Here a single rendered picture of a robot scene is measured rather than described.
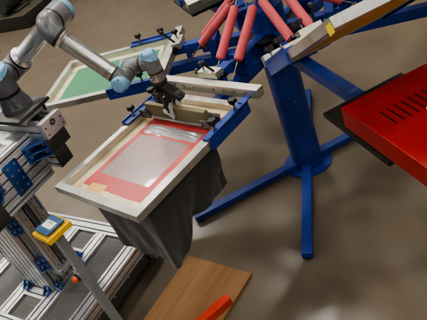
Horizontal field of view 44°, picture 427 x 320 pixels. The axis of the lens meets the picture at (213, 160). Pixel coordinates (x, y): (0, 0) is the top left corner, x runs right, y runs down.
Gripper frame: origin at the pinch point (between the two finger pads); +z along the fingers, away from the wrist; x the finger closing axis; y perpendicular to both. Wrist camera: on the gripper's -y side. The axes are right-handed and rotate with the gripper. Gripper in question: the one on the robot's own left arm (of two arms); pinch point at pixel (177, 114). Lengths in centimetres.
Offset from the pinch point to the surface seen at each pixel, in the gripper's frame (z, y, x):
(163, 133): 4.8, 4.0, 9.3
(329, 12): -4, -33, -95
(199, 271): 99, 12, 22
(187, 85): -1.7, 11.2, -21.5
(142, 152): 5.3, 5.2, 24.4
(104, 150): 2.9, 25.5, 30.5
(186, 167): 2.9, -29.1, 28.7
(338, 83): 8, -60, -48
